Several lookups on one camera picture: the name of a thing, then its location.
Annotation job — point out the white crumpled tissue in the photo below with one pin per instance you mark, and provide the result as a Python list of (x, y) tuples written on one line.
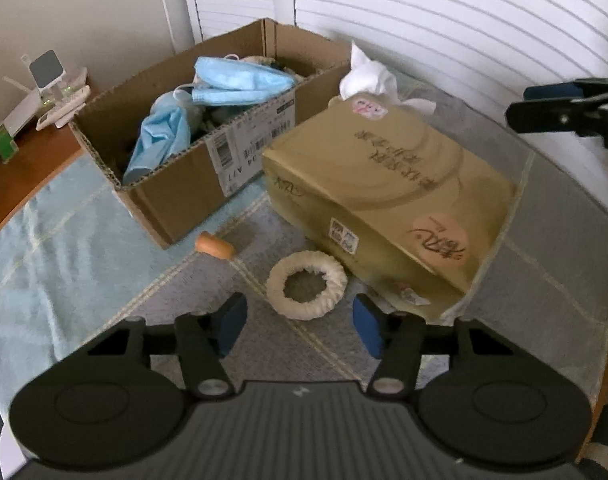
[(366, 77)]

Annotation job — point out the checked grey blue blanket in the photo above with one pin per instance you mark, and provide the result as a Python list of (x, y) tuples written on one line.
[(84, 270)]

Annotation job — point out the wooden nightstand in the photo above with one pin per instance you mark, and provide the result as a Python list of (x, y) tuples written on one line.
[(29, 165)]

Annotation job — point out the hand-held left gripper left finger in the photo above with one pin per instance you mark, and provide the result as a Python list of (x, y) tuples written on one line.
[(231, 322)]

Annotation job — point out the grey mattress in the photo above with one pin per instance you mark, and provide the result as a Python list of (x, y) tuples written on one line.
[(604, 285)]

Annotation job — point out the green label bottle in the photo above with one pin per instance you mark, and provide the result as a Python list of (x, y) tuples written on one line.
[(4, 142)]

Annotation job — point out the white hair scrunchie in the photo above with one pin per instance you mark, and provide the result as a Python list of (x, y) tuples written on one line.
[(329, 280)]

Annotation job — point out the cardboard box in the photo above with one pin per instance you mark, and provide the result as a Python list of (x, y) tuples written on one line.
[(184, 185)]

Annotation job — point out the blue face mask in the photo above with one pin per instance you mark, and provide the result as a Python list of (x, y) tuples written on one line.
[(239, 82), (159, 140)]

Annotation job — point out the gold tissue pack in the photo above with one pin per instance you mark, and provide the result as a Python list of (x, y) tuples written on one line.
[(384, 185)]

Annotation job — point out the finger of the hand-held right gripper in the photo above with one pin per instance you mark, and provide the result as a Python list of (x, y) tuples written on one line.
[(551, 92), (549, 117)]

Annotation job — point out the orange earplug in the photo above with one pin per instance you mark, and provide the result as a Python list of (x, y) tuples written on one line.
[(214, 246)]

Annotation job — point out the small grey panel device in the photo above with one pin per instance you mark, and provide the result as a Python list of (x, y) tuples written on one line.
[(44, 67)]

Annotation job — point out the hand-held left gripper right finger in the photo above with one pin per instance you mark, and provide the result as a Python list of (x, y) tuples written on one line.
[(366, 327)]

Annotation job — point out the striped cloth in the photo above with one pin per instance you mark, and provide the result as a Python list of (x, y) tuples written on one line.
[(606, 462)]

